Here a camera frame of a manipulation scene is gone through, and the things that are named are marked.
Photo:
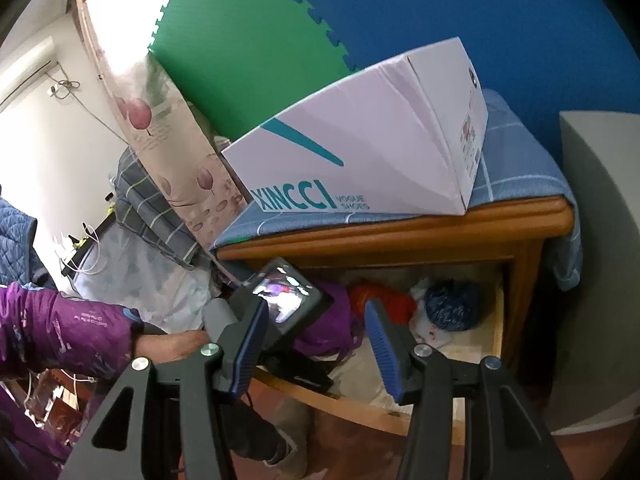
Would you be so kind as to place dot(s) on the white air conditioner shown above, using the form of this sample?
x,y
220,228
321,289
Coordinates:
x,y
25,70

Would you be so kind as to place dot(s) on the red underwear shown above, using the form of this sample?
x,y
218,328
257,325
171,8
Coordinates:
x,y
390,300

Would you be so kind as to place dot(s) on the grey plaid blanket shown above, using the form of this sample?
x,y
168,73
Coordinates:
x,y
145,210

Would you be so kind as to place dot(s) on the person's left forearm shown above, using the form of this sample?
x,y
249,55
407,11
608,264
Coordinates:
x,y
65,330

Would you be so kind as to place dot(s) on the dark blue patterned underwear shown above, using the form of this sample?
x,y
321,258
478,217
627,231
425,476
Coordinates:
x,y
452,305

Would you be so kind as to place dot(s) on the blue quilted cloth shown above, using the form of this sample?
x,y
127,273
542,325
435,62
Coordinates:
x,y
15,245

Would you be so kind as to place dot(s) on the pink flowered curtain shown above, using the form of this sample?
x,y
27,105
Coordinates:
x,y
165,135

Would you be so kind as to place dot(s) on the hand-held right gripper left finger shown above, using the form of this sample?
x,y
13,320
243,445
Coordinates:
x,y
247,355

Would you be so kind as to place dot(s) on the white sock bundle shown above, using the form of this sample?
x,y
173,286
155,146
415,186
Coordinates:
x,y
430,330

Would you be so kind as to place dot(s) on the purple underwear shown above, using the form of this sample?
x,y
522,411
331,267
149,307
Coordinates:
x,y
335,320

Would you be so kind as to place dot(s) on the person's dark shoe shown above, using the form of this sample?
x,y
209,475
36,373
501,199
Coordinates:
x,y
255,440

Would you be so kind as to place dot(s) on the white patterned bed sheet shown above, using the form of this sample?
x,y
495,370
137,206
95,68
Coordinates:
x,y
140,280

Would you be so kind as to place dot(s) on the blue foam mat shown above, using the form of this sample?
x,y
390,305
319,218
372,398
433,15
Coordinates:
x,y
475,0

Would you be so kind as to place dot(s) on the white shoe box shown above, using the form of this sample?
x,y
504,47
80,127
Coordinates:
x,y
375,135

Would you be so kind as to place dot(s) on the green foam mat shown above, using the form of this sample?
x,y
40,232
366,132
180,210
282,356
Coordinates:
x,y
240,50

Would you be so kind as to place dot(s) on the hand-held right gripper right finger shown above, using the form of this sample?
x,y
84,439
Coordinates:
x,y
385,350

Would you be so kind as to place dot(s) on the blue checked cloth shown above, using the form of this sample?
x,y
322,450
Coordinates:
x,y
515,160

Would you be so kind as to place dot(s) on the grey cabinet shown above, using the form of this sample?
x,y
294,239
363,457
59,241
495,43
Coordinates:
x,y
600,260

